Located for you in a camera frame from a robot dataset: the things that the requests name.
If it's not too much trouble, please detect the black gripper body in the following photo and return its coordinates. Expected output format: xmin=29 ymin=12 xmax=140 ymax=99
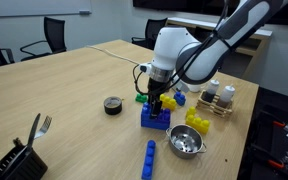
xmin=146 ymin=77 xmax=169 ymax=100

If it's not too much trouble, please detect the medium yellow building block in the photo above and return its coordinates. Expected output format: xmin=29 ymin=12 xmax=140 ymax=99
xmin=159 ymin=93 xmax=178 ymax=112

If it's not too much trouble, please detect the small green building block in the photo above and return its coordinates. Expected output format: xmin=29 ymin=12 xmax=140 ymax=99
xmin=134 ymin=92 xmax=149 ymax=104

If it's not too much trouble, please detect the large blue building block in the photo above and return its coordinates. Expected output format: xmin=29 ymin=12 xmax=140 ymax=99
xmin=140 ymin=107 xmax=172 ymax=131

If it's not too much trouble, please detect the small dark-blue building block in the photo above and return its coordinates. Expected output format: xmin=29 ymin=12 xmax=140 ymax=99
xmin=173 ymin=91 xmax=187 ymax=107

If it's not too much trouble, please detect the tiny yellow building block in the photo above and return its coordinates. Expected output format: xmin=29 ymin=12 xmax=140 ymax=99
xmin=185 ymin=106 xmax=198 ymax=118

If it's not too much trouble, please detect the large yellow building block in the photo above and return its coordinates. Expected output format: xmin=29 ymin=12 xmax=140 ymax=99
xmin=185 ymin=113 xmax=211 ymax=136

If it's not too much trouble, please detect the long narrow blue block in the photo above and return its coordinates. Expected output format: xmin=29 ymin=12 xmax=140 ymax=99
xmin=140 ymin=139 xmax=157 ymax=180

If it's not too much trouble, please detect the white mug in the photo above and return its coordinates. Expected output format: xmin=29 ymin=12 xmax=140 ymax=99
xmin=183 ymin=81 xmax=204 ymax=94

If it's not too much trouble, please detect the black tape roll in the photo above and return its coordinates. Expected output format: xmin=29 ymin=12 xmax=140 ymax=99
xmin=103 ymin=95 xmax=124 ymax=116

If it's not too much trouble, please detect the dark-filled white squeeze bottle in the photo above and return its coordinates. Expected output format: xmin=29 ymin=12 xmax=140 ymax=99
xmin=203 ymin=78 xmax=221 ymax=104

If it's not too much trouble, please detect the wooden pallet bottle holder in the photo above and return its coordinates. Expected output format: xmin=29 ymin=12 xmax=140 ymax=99
xmin=195 ymin=89 xmax=235 ymax=119

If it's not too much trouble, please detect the pale-filled white squeeze bottle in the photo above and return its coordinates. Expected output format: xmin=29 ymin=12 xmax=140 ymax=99
xmin=216 ymin=83 xmax=236 ymax=109

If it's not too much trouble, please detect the metal fork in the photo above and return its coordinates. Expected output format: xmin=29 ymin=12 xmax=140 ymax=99
xmin=33 ymin=115 xmax=53 ymax=141

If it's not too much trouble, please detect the dark table knife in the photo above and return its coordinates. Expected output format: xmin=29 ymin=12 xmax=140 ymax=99
xmin=25 ymin=112 xmax=42 ymax=155

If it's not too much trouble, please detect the black utensil caddy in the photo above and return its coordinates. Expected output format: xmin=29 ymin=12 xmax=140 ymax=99
xmin=0 ymin=137 xmax=49 ymax=180

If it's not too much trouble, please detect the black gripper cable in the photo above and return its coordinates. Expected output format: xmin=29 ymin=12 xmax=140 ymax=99
xmin=131 ymin=63 xmax=152 ymax=98

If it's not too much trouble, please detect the steel pot with handles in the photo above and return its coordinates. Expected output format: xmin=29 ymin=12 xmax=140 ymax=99
xmin=165 ymin=123 xmax=208 ymax=160

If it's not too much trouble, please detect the white power cable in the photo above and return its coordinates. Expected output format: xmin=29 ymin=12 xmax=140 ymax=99
xmin=86 ymin=44 xmax=141 ymax=66

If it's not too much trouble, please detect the black wall screen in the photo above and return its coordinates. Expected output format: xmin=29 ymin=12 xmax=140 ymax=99
xmin=132 ymin=0 xmax=288 ymax=27

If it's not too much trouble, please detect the orange-handled tools pile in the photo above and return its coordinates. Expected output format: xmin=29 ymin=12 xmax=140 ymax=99
xmin=250 ymin=113 xmax=288 ymax=178

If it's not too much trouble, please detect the wall whiteboard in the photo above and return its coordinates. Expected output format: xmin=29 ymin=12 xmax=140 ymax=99
xmin=0 ymin=0 xmax=93 ymax=18

